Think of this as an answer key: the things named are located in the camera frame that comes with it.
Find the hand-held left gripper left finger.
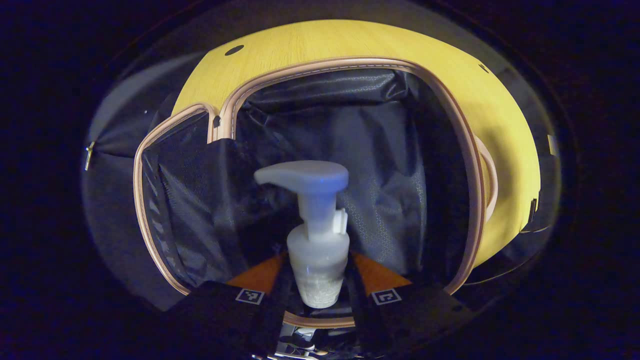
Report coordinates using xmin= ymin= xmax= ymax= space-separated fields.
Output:
xmin=160 ymin=251 xmax=294 ymax=360

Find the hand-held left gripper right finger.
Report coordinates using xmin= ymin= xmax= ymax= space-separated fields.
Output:
xmin=345 ymin=250 xmax=477 ymax=360

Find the white pump bottle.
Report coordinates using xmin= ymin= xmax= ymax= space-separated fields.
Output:
xmin=253 ymin=160 xmax=351 ymax=309

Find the pink suitcase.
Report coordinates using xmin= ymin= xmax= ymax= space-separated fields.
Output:
xmin=133 ymin=56 xmax=500 ymax=329

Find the black backdrop cloth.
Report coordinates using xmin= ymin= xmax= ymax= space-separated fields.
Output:
xmin=82 ymin=50 xmax=211 ymax=311

